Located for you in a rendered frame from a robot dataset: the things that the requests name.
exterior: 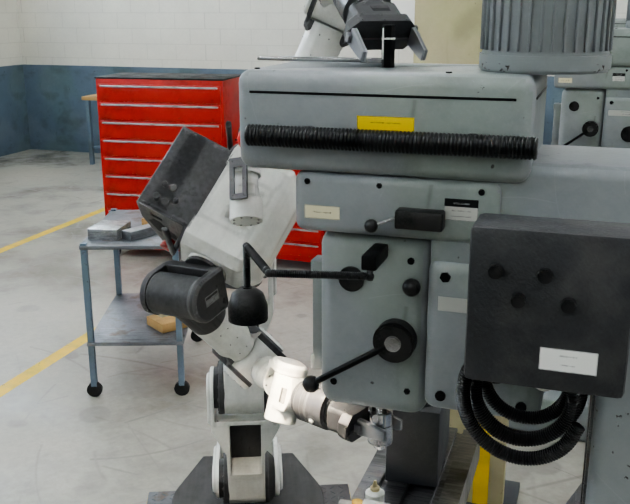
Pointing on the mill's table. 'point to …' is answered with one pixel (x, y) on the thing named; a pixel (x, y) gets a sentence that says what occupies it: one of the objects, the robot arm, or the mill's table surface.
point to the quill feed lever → (388, 330)
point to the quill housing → (338, 333)
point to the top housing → (392, 114)
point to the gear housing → (345, 206)
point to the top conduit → (393, 141)
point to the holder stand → (418, 447)
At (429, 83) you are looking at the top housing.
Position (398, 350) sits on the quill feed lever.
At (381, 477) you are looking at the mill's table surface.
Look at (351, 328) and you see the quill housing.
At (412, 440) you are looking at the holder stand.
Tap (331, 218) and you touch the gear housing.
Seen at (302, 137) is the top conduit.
